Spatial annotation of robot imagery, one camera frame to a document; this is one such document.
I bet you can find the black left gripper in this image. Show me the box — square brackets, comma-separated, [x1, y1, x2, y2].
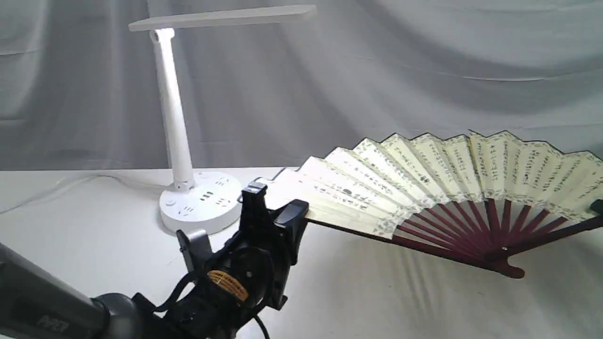
[198, 182, 310, 312]

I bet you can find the cream paper folding fan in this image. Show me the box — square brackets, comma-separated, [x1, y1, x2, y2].
[258, 130, 603, 279]

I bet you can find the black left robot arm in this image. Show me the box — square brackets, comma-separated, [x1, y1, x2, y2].
[1, 182, 310, 339]

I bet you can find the white desk lamp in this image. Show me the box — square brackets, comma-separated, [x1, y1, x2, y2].
[128, 4, 317, 234]

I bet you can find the grey backdrop curtain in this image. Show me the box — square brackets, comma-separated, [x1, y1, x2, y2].
[0, 0, 603, 171]

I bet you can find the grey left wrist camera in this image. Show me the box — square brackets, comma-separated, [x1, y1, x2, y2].
[175, 229, 214, 273]

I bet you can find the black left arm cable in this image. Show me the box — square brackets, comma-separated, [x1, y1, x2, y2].
[153, 271, 271, 339]

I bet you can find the white lamp power cable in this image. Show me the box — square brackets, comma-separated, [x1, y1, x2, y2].
[0, 175, 166, 215]

